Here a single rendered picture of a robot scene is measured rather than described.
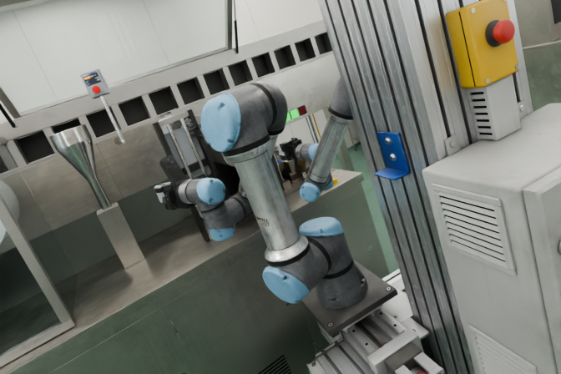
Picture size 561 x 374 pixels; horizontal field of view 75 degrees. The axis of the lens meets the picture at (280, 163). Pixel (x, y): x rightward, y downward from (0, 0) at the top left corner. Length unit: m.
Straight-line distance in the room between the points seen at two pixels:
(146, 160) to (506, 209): 1.67
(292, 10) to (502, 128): 4.56
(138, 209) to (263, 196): 1.23
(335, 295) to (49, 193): 1.39
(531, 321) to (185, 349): 1.22
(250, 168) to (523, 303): 0.55
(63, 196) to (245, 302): 0.98
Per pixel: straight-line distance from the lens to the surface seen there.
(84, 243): 2.02
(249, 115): 0.80
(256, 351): 1.74
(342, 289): 1.06
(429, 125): 0.69
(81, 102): 1.96
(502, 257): 0.65
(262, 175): 0.83
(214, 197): 1.05
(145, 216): 2.01
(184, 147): 1.56
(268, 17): 4.97
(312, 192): 1.34
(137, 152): 1.96
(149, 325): 1.53
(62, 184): 1.97
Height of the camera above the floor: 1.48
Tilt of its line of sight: 14 degrees down
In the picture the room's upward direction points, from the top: 20 degrees counter-clockwise
